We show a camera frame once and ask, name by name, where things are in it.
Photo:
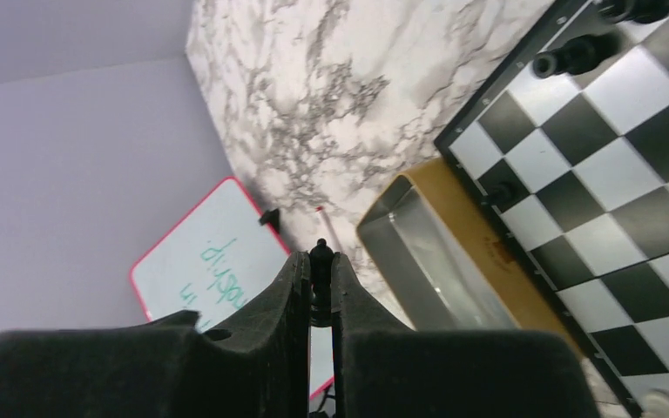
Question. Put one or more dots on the black chess bishop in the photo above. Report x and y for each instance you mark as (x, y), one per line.
(321, 258)

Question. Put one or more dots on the red framed whiteboard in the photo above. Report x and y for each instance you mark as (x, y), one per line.
(214, 261)

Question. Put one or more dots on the small black clip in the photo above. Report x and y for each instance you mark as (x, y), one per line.
(271, 218)

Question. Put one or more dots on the black chess pawn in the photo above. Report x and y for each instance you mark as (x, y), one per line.
(499, 194)

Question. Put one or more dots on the black chess piece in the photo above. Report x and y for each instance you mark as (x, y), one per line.
(577, 56)
(637, 11)

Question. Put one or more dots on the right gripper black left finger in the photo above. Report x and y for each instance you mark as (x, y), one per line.
(253, 364)

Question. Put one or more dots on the black white chessboard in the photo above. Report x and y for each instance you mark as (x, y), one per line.
(589, 157)

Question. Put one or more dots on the gold metal tin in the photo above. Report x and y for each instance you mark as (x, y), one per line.
(444, 263)

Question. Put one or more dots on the small red white marker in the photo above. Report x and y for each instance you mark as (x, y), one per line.
(329, 233)

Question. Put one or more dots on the white chess piece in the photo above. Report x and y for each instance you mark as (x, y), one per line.
(655, 404)

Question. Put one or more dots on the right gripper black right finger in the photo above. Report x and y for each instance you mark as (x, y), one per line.
(382, 368)

